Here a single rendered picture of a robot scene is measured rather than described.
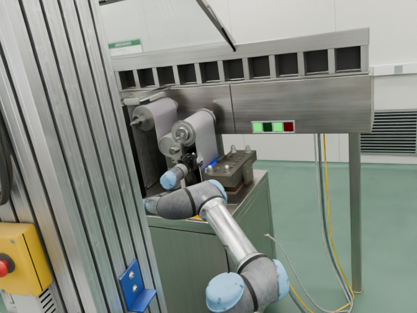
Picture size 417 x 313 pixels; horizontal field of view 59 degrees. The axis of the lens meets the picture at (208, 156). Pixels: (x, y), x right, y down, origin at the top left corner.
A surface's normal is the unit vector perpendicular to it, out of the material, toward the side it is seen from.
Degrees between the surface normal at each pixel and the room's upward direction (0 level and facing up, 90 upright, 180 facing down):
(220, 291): 8
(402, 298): 0
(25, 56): 90
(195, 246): 90
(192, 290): 90
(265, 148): 90
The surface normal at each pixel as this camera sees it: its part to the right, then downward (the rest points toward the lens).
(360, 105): -0.44, 0.35
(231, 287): -0.26, -0.89
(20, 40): 0.94, -0.03
